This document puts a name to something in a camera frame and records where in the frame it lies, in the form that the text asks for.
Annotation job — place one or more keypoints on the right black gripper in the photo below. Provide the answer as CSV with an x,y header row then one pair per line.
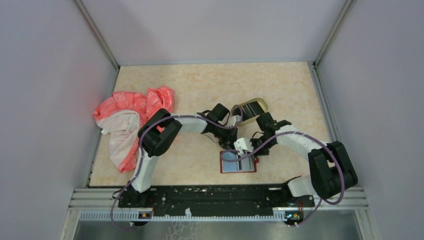
x,y
259,154

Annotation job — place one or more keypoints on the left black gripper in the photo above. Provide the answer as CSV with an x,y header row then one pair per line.
x,y
228,143

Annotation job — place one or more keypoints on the beige oval tray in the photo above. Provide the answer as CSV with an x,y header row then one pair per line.
x,y
237,110

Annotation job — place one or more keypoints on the red card holder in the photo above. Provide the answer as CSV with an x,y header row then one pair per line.
x,y
230,163

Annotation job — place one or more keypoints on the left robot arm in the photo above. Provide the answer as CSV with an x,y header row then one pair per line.
x,y
158,134

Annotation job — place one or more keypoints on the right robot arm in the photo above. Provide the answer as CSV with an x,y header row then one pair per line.
x,y
331,171

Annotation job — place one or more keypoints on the pink white cloth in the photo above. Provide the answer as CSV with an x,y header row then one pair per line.
x,y
123,114

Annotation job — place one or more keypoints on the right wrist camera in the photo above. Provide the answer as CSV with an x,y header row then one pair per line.
x,y
243,146

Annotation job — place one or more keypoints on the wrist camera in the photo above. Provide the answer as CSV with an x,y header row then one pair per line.
x,y
234,121
243,146

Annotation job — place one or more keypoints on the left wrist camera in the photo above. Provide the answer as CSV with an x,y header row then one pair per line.
x,y
234,121

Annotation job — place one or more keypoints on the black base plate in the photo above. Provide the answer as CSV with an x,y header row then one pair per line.
x,y
234,200

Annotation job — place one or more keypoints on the aluminium frame rail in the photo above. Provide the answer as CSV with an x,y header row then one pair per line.
x,y
102,204

